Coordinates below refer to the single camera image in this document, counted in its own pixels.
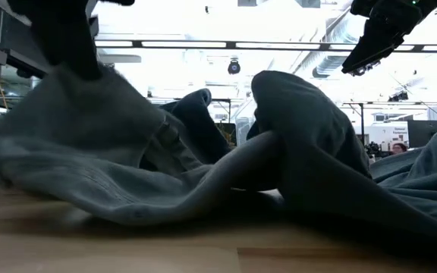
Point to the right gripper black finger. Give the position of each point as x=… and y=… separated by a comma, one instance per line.
x=364, y=70
x=374, y=45

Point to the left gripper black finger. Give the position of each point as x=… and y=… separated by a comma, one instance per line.
x=66, y=49

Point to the grey baseball cap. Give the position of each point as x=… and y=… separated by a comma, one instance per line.
x=89, y=125

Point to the black ceiling spotlight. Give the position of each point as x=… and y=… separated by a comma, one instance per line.
x=234, y=67
x=398, y=96

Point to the black metal stand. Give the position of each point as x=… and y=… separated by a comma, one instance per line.
x=362, y=121

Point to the white sign board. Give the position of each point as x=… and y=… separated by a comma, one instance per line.
x=383, y=134

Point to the background office plants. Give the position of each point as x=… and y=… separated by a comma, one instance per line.
x=378, y=149

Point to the person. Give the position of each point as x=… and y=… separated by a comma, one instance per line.
x=399, y=148

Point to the black computer monitor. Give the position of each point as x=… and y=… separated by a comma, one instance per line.
x=429, y=132

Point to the black ceiling light rail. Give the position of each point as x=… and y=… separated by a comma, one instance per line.
x=230, y=45

